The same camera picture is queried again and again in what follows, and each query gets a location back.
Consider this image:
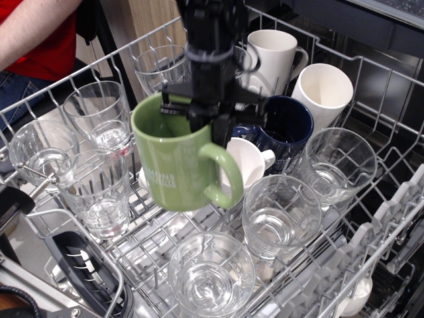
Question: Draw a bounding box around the clear glass back centre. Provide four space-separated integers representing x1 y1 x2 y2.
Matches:
232 46 252 88

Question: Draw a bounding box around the clear glass bottom front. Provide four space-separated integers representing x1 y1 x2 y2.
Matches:
168 232 256 317

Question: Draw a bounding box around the white tapered cup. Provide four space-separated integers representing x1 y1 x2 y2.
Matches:
291 63 354 133

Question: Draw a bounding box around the grey wire dishwasher rack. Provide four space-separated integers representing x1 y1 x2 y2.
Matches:
0 6 424 318

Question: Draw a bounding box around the grey plastic tine holder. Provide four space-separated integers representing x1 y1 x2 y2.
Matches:
280 166 423 317

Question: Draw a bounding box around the tall white cup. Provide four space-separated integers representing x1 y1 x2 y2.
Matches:
138 167 149 191

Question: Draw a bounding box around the black rack handle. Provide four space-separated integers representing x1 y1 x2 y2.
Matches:
44 231 119 316

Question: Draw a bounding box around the black clamp with metal screw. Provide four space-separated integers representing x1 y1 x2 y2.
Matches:
0 161 60 256

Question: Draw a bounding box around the dark blue mug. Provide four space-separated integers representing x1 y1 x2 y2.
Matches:
233 95 314 175

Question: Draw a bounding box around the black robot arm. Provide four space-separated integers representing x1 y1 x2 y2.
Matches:
160 1 268 147

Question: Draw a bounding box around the clear glass far left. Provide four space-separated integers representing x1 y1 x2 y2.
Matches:
9 120 80 186

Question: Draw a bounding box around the tall clear glass left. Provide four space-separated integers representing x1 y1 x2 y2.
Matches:
63 81 132 156

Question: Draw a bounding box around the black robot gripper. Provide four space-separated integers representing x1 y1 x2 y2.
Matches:
160 50 268 148

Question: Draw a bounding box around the green ceramic mug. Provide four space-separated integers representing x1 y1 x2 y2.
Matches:
131 93 244 211

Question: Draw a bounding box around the white bowl lower rack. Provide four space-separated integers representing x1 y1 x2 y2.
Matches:
336 277 373 317

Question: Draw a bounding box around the black cable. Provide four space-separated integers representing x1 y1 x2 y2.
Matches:
0 285 40 318

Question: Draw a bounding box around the person forearm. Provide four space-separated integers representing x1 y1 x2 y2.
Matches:
1 0 81 70

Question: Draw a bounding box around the clear glass centre front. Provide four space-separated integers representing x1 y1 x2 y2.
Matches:
241 174 322 260

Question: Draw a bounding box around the clear glass back left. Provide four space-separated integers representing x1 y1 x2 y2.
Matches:
133 44 191 96

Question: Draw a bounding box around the round white mug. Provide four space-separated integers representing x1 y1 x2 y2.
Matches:
227 137 276 193

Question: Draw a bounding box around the ribbed clear glass front left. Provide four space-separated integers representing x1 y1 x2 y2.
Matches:
57 148 130 239

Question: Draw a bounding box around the white mug with handle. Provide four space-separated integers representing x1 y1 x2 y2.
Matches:
243 29 309 97

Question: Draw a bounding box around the clear glass right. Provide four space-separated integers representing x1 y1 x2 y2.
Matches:
299 127 378 208

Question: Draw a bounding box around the red shirt torso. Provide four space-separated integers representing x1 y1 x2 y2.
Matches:
1 1 76 81

